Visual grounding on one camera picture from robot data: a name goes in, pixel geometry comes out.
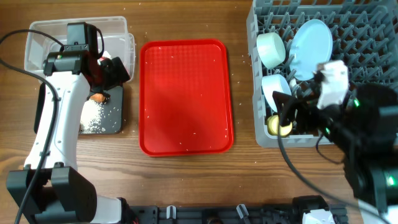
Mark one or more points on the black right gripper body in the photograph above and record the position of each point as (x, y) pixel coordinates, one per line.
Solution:
(306, 111)

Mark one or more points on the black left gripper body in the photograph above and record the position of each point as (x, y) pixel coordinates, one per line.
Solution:
(109, 76)

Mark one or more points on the white napkin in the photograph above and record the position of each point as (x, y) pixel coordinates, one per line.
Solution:
(106, 55)

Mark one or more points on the yellow plastic cup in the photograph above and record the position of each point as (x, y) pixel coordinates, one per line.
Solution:
(272, 126)

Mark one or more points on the light blue bowl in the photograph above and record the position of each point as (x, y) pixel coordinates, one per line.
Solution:
(273, 83)

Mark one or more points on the orange carrot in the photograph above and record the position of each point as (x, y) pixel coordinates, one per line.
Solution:
(98, 97)

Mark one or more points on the green bowl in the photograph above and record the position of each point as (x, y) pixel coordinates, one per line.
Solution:
(271, 49)

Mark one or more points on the light blue plate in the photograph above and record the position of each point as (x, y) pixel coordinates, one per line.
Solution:
(311, 45)

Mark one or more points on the white plastic spoon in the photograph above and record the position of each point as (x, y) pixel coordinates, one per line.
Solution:
(293, 84)

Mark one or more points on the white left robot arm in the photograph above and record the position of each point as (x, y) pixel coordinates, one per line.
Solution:
(49, 188)

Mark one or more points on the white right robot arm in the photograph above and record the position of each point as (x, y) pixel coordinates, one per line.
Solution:
(365, 131)

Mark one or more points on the grey dishwasher rack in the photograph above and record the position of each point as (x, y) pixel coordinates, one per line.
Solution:
(364, 37)

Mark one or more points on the black waste tray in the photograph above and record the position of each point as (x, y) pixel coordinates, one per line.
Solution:
(76, 114)

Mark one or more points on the clear plastic bin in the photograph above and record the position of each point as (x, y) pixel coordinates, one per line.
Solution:
(117, 41)

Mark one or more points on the white rice pile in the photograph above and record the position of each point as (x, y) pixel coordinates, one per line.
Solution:
(100, 118)

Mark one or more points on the red plastic tray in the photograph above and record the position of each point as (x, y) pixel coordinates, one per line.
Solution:
(184, 98)

